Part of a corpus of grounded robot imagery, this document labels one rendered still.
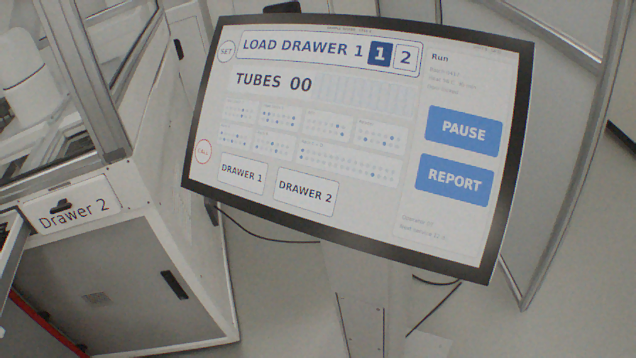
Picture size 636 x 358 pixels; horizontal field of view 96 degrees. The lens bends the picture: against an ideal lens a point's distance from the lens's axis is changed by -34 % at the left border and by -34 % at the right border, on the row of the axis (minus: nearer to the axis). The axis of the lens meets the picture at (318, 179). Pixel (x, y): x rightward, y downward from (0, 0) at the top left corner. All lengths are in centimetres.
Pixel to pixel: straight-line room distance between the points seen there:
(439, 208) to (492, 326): 113
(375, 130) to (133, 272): 89
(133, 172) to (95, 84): 24
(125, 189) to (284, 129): 51
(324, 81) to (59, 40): 54
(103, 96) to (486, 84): 70
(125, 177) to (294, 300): 96
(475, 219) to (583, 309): 132
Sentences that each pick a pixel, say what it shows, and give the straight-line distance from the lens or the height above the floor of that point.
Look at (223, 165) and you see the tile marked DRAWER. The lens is 64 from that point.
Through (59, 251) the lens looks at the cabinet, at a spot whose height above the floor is 72.
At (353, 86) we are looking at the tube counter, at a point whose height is 112.
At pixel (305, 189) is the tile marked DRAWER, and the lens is 55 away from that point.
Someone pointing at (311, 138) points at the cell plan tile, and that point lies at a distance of 55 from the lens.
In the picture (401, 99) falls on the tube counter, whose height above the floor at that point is 111.
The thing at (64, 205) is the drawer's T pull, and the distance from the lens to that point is 98.
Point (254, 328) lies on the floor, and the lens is 162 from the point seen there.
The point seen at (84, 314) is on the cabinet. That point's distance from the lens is 148.
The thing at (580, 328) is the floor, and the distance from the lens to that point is 170.
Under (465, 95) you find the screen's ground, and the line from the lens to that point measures 49.
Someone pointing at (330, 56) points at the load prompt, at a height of 115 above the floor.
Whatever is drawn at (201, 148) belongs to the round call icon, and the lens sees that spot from 67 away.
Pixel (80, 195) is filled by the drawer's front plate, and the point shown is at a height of 90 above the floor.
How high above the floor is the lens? 137
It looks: 40 degrees down
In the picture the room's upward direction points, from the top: 11 degrees counter-clockwise
